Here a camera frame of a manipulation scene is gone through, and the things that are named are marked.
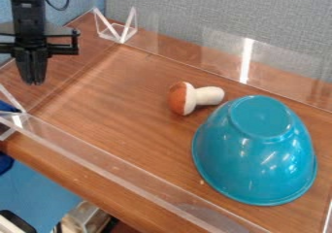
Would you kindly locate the clear acrylic corner bracket back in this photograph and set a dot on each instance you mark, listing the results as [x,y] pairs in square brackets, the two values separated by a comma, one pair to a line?
[112,30]

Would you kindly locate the clear acrylic back barrier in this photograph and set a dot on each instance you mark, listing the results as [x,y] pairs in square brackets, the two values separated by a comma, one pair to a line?
[283,72]

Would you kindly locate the clear acrylic front barrier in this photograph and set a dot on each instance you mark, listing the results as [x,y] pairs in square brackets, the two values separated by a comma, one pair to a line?
[145,201]

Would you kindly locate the black object bottom left corner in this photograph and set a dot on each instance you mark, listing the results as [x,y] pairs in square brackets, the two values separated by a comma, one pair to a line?
[12,224]

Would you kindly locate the metal table frame below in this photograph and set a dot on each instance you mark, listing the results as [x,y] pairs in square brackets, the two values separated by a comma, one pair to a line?
[84,219]

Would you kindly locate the blue cloth at left edge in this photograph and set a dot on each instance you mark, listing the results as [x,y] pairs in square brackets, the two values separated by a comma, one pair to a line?
[7,109]

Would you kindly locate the white brown-capped toy mushroom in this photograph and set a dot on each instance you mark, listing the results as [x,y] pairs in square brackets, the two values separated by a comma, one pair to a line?
[184,97]

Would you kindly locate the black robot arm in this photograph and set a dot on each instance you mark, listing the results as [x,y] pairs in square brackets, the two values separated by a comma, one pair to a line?
[28,13]

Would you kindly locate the clear acrylic corner bracket left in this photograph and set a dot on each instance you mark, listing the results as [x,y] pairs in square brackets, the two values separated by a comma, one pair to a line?
[15,121]

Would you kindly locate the blue plastic bowl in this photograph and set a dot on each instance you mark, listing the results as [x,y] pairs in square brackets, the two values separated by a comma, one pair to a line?
[253,153]

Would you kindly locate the clear acrylic barrier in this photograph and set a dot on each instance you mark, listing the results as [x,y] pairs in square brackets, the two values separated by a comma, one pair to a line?
[283,72]
[145,201]

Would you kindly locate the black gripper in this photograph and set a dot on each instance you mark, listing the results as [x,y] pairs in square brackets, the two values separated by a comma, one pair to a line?
[43,48]

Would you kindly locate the clear acrylic corner bracket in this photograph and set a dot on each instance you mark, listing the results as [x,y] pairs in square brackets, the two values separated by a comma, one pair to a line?
[112,30]
[15,121]

